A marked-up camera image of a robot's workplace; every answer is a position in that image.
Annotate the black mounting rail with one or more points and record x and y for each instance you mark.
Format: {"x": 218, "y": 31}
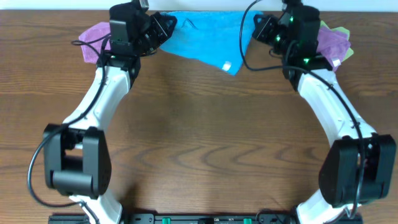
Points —
{"x": 147, "y": 218}

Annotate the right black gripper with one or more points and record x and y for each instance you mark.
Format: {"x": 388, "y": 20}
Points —
{"x": 273, "y": 22}

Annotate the folded purple cloth left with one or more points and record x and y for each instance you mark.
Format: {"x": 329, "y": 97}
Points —
{"x": 94, "y": 36}

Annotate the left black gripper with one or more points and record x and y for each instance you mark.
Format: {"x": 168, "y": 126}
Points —
{"x": 155, "y": 27}

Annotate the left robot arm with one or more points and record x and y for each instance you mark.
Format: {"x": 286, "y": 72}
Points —
{"x": 77, "y": 163}

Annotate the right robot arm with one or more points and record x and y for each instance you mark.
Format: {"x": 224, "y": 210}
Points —
{"x": 358, "y": 167}

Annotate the green cloth right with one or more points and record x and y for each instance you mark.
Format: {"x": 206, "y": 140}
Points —
{"x": 350, "y": 51}

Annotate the blue microfiber cloth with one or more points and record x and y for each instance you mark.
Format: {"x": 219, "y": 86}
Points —
{"x": 212, "y": 37}

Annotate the crumpled purple cloth right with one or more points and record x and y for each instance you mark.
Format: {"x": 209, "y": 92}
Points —
{"x": 333, "y": 46}

